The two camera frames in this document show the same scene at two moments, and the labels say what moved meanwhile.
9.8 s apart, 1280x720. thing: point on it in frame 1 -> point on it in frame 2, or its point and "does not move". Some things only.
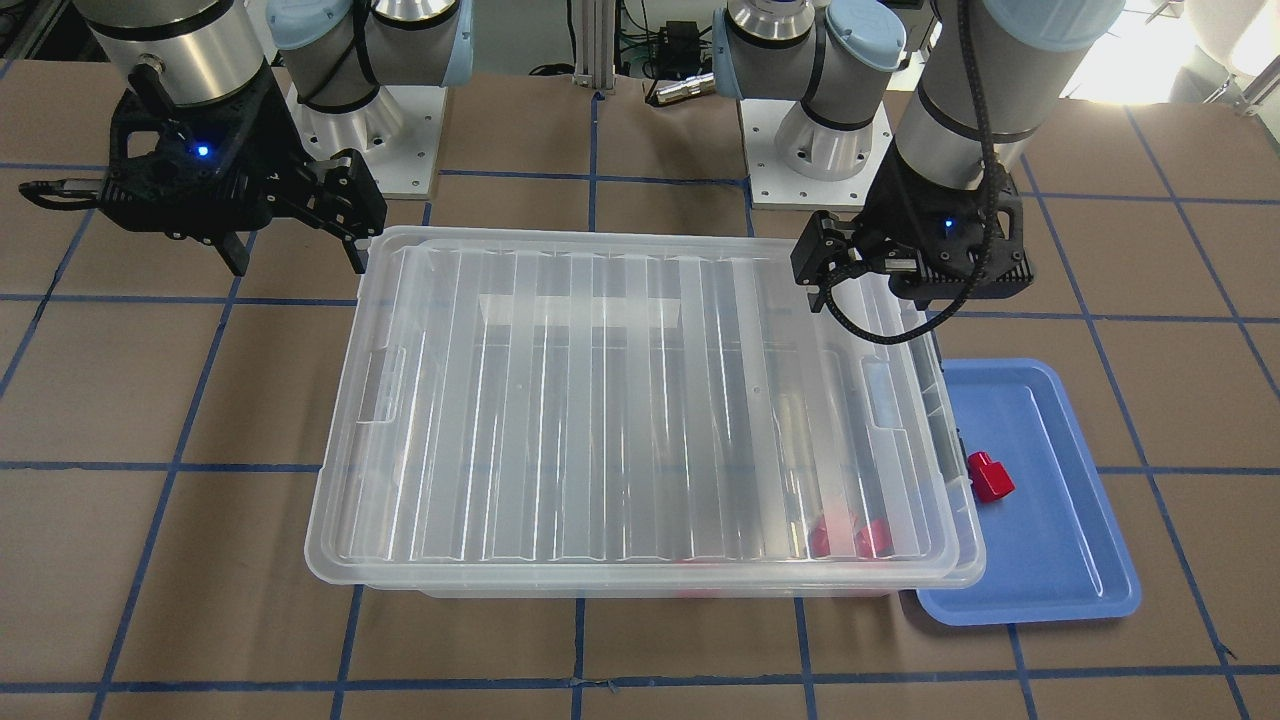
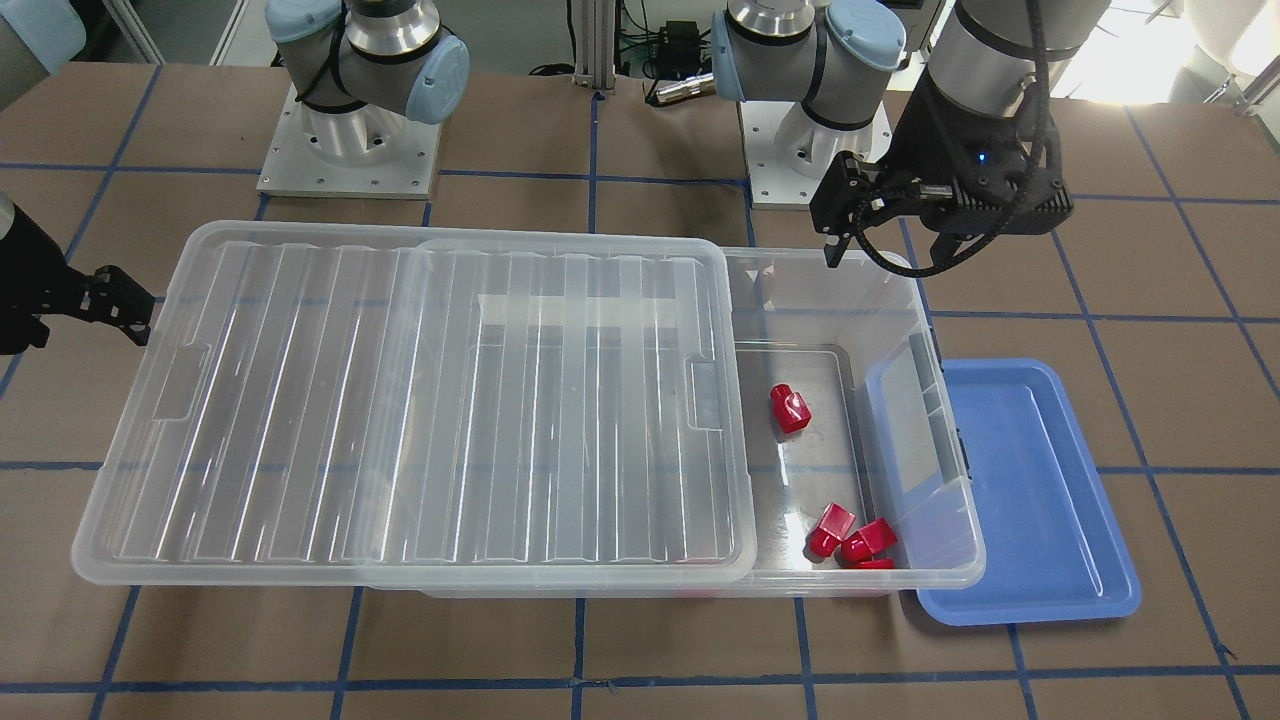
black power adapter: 678,46 does not move
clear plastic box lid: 629,409 -> 506,400
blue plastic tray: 1049,550 does not move
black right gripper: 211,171 -> 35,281
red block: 991,480 -> 791,408
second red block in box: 875,541 does not move
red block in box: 820,547 does not move
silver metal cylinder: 701,84 does not move
